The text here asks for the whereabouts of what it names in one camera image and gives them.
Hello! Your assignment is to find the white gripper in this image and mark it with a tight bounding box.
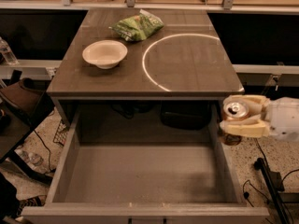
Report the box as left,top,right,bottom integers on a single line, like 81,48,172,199
220,95,299,142

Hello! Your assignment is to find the orange soda can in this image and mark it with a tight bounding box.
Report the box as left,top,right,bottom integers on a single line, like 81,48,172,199
222,100,249,146

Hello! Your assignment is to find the grey cabinet with top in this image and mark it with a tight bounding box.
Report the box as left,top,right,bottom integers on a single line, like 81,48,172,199
48,8,244,123

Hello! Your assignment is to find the open grey top drawer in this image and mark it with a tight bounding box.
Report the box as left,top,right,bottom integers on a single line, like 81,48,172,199
23,105,269,224

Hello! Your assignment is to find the black bag under cabinet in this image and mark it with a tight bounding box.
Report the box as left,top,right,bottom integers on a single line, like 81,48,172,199
160,101,211,130

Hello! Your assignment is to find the green chip bag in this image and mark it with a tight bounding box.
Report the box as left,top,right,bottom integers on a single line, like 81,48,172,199
111,9,164,42

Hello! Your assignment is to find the white bowl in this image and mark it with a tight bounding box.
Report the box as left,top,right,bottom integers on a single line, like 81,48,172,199
82,40,128,69

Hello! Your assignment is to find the plastic bottle on floor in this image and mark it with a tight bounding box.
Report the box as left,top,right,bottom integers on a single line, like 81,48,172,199
16,149,48,175

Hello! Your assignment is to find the brown office chair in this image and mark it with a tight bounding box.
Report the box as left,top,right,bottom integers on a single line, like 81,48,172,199
0,70,54,185

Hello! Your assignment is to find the clear plastic water bottle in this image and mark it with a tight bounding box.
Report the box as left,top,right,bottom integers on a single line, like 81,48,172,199
0,36,18,65

